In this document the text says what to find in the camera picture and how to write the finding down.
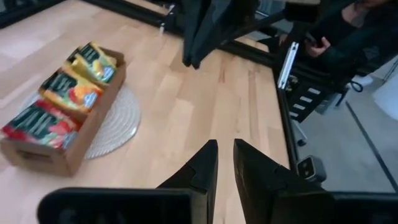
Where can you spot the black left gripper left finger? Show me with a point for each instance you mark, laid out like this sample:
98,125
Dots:
202,174

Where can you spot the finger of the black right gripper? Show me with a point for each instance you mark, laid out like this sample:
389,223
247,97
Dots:
230,21
192,31

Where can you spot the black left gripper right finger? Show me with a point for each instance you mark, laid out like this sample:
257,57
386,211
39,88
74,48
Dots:
255,177

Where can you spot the yellow lemon tea packet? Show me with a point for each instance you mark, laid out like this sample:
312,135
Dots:
93,63

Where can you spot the orange tea packet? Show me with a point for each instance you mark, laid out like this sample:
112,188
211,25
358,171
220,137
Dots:
70,91

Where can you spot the red tea packet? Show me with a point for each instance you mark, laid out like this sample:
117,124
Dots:
40,126

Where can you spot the wooden tea organizer box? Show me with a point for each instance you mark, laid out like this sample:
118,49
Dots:
93,124

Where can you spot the black box white slots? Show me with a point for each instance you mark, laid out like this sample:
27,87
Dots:
306,101

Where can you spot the round woven placemat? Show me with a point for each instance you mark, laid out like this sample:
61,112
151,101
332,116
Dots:
119,124

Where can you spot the person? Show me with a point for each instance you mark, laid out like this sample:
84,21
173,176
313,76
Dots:
342,34

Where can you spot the small table-level camera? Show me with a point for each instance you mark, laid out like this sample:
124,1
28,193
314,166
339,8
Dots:
311,169

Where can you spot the silver frame bracket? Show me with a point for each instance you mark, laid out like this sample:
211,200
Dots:
287,65

